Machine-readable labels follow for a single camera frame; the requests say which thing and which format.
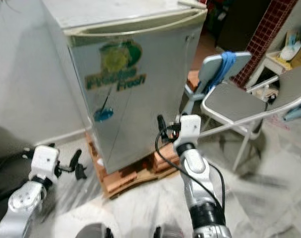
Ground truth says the white fridge door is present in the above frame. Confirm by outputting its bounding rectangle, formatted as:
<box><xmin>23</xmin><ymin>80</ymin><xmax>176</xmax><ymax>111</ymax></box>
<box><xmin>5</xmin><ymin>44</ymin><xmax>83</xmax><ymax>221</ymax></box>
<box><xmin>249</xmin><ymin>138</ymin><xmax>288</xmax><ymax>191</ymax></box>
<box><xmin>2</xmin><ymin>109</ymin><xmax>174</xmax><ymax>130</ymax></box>
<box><xmin>63</xmin><ymin>8</ymin><xmax>209</xmax><ymax>175</ymax></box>

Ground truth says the red brick fridge base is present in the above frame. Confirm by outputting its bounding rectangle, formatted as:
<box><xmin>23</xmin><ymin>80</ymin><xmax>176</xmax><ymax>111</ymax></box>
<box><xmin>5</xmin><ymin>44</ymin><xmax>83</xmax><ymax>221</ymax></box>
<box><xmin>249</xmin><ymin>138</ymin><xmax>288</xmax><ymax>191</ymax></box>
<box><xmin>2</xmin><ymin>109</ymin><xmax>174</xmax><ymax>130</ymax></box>
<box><xmin>85</xmin><ymin>133</ymin><xmax>181</xmax><ymax>200</ymax></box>

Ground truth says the small white fridge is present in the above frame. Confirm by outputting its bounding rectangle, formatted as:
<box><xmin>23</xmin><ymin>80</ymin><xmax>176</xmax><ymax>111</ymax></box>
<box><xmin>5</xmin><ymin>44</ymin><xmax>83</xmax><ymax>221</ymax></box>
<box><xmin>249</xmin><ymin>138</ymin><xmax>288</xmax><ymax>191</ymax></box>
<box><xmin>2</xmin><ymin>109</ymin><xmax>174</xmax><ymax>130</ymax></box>
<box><xmin>41</xmin><ymin>0</ymin><xmax>209</xmax><ymax>172</ymax></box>

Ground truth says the small blue sticker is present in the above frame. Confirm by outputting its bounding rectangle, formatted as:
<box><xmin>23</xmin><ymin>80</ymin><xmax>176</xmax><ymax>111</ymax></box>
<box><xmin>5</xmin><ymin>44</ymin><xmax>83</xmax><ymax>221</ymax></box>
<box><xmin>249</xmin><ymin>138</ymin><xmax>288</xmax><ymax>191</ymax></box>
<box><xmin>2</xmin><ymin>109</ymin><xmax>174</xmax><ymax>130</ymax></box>
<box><xmin>93</xmin><ymin>106</ymin><xmax>114</xmax><ymax>123</ymax></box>

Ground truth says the grey robot left knee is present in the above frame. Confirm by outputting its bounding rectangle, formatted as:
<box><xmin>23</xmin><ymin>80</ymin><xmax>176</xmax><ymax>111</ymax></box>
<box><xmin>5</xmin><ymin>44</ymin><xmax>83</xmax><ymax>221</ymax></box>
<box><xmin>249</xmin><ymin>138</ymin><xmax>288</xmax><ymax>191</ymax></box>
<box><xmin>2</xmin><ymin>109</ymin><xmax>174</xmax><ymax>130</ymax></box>
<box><xmin>75</xmin><ymin>223</ymin><xmax>112</xmax><ymax>238</ymax></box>

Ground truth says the grey chair with white legs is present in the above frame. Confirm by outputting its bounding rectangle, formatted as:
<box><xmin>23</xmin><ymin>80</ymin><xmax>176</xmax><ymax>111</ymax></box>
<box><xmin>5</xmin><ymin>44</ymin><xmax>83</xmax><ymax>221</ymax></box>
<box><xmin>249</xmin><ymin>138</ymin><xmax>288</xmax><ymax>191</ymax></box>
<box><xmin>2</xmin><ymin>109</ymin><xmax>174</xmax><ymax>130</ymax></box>
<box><xmin>182</xmin><ymin>51</ymin><xmax>270</xmax><ymax>172</ymax></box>

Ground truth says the blue cloth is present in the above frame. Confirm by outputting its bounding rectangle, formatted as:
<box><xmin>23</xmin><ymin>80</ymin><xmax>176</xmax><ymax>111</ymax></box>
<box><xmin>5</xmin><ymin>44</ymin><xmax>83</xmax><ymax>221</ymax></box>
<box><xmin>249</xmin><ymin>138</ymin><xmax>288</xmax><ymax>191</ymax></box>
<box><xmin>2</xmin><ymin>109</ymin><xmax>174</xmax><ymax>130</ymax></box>
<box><xmin>212</xmin><ymin>51</ymin><xmax>238</xmax><ymax>95</ymax></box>

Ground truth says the white plastic rack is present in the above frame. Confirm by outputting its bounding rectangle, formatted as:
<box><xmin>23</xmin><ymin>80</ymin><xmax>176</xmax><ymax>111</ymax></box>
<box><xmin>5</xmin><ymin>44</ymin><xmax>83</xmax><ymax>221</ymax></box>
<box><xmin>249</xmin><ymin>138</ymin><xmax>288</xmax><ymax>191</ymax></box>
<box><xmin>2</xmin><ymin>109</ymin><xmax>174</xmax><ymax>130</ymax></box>
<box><xmin>251</xmin><ymin>30</ymin><xmax>301</xmax><ymax>91</ymax></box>

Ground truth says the light blue bottle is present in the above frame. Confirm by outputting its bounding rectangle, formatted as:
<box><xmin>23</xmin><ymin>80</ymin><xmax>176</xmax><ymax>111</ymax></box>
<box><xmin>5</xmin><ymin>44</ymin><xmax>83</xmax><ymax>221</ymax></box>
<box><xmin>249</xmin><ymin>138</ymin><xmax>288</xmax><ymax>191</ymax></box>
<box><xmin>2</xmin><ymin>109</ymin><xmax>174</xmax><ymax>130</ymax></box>
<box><xmin>284</xmin><ymin>105</ymin><xmax>301</xmax><ymax>122</ymax></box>

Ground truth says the white plastic bag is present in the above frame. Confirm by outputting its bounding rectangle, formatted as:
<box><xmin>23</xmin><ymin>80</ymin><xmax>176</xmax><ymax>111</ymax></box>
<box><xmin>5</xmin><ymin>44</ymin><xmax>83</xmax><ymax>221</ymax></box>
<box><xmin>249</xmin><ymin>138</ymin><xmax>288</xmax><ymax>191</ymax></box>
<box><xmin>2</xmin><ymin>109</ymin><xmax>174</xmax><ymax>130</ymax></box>
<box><xmin>280</xmin><ymin>42</ymin><xmax>301</xmax><ymax>61</ymax></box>

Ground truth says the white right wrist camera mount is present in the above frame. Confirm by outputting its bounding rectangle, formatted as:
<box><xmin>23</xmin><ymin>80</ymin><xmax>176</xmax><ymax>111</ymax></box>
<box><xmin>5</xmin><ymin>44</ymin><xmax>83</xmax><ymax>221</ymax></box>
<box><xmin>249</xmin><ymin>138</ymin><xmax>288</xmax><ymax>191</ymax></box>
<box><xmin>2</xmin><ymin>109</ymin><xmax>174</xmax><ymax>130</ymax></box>
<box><xmin>174</xmin><ymin>115</ymin><xmax>201</xmax><ymax>147</ymax></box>

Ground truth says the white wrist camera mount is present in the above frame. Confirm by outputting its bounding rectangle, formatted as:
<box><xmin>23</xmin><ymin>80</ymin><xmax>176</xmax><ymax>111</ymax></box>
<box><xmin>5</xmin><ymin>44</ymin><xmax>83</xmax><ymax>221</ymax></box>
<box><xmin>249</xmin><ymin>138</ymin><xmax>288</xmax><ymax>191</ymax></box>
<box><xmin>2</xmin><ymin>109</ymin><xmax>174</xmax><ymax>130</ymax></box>
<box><xmin>31</xmin><ymin>145</ymin><xmax>61</xmax><ymax>182</ymax></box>
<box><xmin>174</xmin><ymin>115</ymin><xmax>201</xmax><ymax>147</ymax></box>

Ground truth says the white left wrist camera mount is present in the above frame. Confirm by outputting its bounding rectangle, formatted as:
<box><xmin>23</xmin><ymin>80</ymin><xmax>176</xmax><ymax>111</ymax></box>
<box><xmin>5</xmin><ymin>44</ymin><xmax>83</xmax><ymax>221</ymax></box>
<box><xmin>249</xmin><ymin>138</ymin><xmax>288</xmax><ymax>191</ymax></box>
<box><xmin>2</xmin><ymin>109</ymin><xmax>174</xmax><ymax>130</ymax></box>
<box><xmin>31</xmin><ymin>145</ymin><xmax>61</xmax><ymax>182</ymax></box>

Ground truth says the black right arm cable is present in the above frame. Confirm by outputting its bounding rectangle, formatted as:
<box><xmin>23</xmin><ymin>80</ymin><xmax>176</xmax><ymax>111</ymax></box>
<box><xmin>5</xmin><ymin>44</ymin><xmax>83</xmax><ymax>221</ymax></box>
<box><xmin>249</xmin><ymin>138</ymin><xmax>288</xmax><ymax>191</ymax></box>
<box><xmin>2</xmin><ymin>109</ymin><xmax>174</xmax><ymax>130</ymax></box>
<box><xmin>155</xmin><ymin>126</ymin><xmax>227</xmax><ymax>209</ymax></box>

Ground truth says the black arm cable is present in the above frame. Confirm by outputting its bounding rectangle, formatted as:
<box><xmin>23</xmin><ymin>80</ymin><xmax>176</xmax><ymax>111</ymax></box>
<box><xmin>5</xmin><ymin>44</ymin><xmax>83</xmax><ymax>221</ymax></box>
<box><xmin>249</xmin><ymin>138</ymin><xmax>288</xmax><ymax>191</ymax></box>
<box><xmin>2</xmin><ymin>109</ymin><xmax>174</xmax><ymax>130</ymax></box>
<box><xmin>0</xmin><ymin>148</ymin><xmax>35</xmax><ymax>180</ymax></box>
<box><xmin>155</xmin><ymin>126</ymin><xmax>227</xmax><ymax>209</ymax></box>

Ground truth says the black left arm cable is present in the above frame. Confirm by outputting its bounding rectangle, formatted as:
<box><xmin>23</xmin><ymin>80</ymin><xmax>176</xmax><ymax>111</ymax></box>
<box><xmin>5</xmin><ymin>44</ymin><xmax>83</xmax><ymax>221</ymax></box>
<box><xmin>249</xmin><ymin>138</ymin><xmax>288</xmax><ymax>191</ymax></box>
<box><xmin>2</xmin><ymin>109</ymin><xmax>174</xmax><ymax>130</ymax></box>
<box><xmin>0</xmin><ymin>148</ymin><xmax>35</xmax><ymax>180</ymax></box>

